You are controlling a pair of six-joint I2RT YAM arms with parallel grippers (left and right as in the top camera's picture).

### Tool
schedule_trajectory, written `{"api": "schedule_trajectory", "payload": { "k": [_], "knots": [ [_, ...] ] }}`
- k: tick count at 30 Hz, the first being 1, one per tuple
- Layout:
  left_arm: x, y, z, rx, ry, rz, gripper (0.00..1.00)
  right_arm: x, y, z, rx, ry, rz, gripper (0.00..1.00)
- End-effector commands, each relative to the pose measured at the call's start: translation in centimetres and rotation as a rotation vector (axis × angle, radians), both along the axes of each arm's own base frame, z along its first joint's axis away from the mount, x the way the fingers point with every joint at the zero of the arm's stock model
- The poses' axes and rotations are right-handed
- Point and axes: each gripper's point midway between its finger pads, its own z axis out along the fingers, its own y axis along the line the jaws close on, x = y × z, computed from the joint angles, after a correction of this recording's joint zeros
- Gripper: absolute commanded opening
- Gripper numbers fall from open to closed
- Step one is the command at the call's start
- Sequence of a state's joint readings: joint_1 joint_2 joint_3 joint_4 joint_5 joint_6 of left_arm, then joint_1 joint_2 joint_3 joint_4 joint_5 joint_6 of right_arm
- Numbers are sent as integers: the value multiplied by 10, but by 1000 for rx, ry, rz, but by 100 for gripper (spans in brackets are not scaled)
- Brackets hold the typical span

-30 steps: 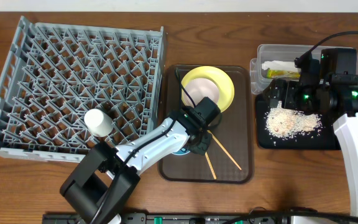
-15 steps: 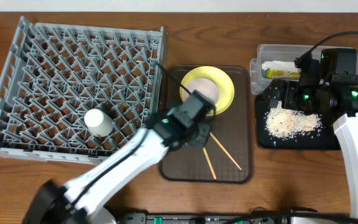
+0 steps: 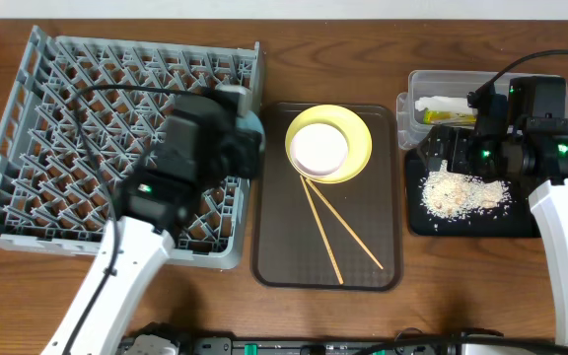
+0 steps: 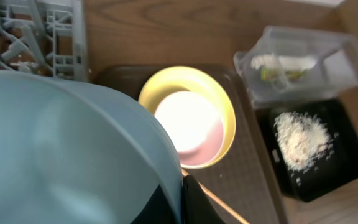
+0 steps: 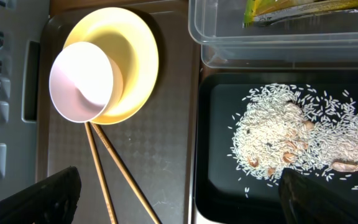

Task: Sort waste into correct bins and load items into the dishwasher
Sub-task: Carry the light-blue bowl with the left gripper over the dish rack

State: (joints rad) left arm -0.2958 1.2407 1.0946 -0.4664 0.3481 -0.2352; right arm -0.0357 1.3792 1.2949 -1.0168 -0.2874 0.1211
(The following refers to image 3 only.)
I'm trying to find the rice leftovers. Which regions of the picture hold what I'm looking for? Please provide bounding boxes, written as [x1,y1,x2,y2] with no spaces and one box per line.
[419,160,513,232]

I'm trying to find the green snack wrapper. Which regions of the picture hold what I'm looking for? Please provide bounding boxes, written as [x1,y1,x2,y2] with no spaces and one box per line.
[423,109,476,126]

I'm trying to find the white napkin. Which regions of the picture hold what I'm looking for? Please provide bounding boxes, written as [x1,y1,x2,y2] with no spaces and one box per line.
[414,96,475,114]

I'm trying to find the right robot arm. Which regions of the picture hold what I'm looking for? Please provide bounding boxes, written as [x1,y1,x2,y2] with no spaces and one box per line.
[414,76,568,346]

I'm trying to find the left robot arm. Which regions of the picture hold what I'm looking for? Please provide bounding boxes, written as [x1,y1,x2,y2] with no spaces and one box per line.
[43,86,263,354]

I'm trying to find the black waste tray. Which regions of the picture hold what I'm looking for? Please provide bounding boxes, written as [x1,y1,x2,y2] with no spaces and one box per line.
[404,149,540,238]

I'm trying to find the grey dishwasher rack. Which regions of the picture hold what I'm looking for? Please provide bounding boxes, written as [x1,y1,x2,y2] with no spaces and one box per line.
[0,29,264,255]

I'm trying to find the clear plastic bin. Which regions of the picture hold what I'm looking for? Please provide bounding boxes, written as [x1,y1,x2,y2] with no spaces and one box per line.
[395,69,568,152]

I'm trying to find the brown serving tray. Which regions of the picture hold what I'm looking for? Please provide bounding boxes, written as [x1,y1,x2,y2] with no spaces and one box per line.
[251,103,403,292]

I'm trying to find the yellow plate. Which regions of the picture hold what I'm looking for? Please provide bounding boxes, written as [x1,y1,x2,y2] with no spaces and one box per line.
[285,105,373,184]

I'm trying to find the right wooden chopstick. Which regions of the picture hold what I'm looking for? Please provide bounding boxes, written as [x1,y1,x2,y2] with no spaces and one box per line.
[303,177,384,269]

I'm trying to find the wooden chopstick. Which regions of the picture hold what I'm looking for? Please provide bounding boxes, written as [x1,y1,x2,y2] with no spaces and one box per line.
[303,177,384,269]
[299,175,344,285]

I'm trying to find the left wooden chopstick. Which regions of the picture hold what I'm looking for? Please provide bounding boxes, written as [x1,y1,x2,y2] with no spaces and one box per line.
[299,175,344,285]

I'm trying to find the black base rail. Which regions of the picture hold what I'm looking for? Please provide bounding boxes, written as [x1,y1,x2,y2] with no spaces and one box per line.
[115,322,556,355]

